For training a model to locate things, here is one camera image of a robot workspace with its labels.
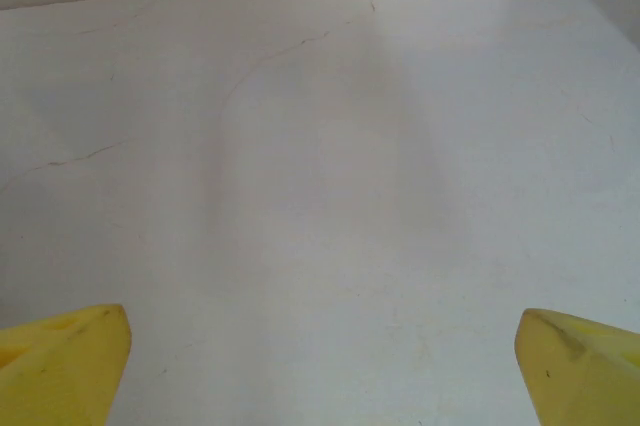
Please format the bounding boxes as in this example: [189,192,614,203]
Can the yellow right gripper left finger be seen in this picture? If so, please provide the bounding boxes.
[0,302,133,426]

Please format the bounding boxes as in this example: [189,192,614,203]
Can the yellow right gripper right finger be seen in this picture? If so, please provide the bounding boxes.
[514,307,640,426]

